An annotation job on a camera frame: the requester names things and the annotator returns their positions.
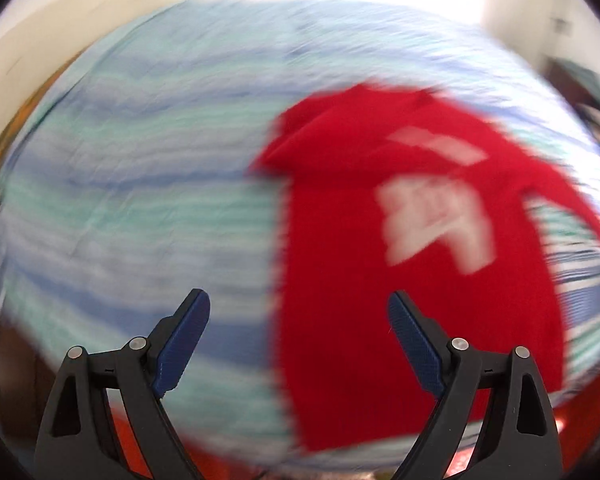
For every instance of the red t-shirt with white print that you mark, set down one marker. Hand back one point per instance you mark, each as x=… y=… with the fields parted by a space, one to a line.
x=330 y=260

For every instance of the dark wooden dresser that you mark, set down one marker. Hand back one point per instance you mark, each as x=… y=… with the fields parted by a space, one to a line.
x=575 y=82

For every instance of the beige headboard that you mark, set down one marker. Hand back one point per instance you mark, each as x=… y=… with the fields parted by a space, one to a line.
x=25 y=80

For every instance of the orange red cloth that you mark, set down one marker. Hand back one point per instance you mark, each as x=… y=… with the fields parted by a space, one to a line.
x=130 y=440

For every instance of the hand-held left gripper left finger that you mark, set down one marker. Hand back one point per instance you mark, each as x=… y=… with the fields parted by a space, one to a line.
x=180 y=345

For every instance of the blue green striped blanket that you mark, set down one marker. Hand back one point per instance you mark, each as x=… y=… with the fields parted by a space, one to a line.
x=130 y=185

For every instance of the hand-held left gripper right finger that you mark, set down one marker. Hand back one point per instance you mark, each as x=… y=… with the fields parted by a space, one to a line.
x=415 y=345

